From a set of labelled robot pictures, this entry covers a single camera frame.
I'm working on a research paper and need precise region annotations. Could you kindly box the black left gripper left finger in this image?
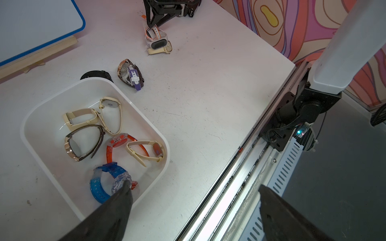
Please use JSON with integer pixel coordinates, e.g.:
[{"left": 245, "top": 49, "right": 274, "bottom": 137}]
[{"left": 61, "top": 180, "right": 133, "bottom": 241}]

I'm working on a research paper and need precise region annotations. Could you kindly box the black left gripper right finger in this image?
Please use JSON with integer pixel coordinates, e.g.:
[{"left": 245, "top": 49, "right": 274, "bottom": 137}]
[{"left": 259, "top": 185, "right": 333, "bottom": 241}]

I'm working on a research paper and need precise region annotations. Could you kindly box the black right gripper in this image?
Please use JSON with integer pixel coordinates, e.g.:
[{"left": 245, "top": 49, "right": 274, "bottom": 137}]
[{"left": 143, "top": 0, "right": 202, "bottom": 28}]

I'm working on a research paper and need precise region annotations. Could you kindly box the white orange strap watch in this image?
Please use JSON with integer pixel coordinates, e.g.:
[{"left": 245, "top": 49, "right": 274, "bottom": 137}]
[{"left": 144, "top": 24, "right": 162, "bottom": 42}]

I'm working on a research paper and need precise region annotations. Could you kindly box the blue transparent watch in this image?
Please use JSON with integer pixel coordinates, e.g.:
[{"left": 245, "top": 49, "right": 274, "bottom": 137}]
[{"left": 89, "top": 162, "right": 136, "bottom": 204}]

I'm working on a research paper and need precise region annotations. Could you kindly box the brown purple strap watch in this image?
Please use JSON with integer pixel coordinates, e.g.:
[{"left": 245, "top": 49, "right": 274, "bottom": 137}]
[{"left": 117, "top": 59, "right": 144, "bottom": 91}]

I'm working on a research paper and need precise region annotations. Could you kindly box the red transparent watch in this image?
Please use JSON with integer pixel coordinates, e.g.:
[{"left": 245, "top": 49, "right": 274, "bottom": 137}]
[{"left": 102, "top": 133, "right": 138, "bottom": 194}]

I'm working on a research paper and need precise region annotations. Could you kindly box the dark brown leather watch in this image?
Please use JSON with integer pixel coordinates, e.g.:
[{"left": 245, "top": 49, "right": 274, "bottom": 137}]
[{"left": 64, "top": 125, "right": 106, "bottom": 162}]

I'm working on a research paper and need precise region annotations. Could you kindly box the beige thin strap watch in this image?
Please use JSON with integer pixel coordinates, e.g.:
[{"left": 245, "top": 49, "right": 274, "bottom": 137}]
[{"left": 126, "top": 141, "right": 165, "bottom": 167}]

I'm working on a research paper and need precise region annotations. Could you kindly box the cream square face watch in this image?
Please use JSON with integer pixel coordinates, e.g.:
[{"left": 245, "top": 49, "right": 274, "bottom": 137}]
[{"left": 62, "top": 108, "right": 99, "bottom": 131}]

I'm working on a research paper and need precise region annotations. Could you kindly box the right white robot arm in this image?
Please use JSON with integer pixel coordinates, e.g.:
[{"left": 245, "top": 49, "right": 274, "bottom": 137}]
[{"left": 220, "top": 1, "right": 386, "bottom": 151}]

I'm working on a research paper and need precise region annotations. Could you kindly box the black smart watch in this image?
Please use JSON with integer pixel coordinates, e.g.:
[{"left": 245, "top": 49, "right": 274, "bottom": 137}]
[{"left": 80, "top": 70, "right": 113, "bottom": 82}]

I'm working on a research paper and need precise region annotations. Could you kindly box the white plastic storage box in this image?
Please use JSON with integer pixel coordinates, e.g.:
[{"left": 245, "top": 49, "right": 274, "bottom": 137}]
[{"left": 20, "top": 77, "right": 171, "bottom": 222}]

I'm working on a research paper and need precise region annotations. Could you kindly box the white board blue rim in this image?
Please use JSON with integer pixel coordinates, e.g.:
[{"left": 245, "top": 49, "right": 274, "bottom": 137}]
[{"left": 1, "top": 1, "right": 86, "bottom": 66}]

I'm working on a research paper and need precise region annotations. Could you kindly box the wooden board easel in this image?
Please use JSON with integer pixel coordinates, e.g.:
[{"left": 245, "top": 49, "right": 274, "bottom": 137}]
[{"left": 1, "top": 36, "right": 78, "bottom": 79}]

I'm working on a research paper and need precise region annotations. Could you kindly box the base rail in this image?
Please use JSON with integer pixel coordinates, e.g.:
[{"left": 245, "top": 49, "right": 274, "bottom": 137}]
[{"left": 176, "top": 61, "right": 311, "bottom": 241}]

